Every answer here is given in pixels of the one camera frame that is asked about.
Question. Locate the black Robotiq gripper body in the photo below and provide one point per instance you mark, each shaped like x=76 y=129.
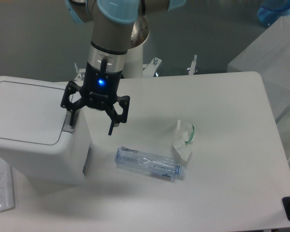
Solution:
x=99 y=89

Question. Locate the white push-lid trash can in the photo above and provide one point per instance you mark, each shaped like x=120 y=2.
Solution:
x=36 y=135

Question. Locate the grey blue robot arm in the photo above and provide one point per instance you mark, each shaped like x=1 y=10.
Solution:
x=113 y=24

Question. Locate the crushed clear plastic bottle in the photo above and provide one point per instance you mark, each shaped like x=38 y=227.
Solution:
x=149 y=164

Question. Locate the crumpled white green wrapper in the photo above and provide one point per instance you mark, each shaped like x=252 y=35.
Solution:
x=183 y=137

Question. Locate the metal clamp screw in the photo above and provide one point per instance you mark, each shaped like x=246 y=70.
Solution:
x=192 y=69

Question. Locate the white laminated paper sheet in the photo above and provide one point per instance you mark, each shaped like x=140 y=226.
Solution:
x=7 y=197

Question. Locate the translucent plastic storage box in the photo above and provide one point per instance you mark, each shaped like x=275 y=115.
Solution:
x=269 y=55

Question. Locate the blue plastic bag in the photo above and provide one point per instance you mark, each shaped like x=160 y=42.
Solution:
x=271 y=10

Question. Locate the white clamp bracket left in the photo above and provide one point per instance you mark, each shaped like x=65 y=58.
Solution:
x=80 y=73

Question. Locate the white clamp bracket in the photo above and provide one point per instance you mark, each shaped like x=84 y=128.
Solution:
x=80 y=73
x=151 y=69

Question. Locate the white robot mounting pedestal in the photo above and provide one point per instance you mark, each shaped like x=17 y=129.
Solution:
x=133 y=67

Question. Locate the white clamp bracket right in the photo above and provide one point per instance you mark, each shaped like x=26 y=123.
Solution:
x=151 y=69

